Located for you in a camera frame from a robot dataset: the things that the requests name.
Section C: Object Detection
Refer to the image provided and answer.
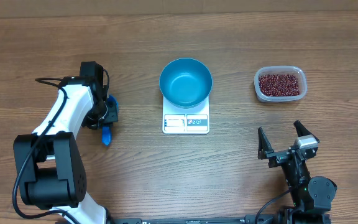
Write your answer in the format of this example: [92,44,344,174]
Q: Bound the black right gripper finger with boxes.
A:
[293,120,310,137]
[258,127,274,160]

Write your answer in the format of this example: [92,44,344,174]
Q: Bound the blue measuring scoop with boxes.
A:
[102,95,119,146]

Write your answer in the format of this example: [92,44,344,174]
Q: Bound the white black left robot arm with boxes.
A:
[12,61,119,223]

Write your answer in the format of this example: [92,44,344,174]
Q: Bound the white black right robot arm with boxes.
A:
[251,120,337,223]

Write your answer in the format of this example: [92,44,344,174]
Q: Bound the white digital kitchen scale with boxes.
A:
[162,97,210,134]

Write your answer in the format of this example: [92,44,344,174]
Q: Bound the teal plastic bowl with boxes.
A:
[159,58,213,108]

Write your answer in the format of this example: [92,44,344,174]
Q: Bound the clear plastic container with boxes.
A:
[254,65,308,103]

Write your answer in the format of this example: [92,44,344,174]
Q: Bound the red adzuki beans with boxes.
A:
[258,74,300,96]

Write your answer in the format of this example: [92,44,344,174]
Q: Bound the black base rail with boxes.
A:
[113,214,332,224]

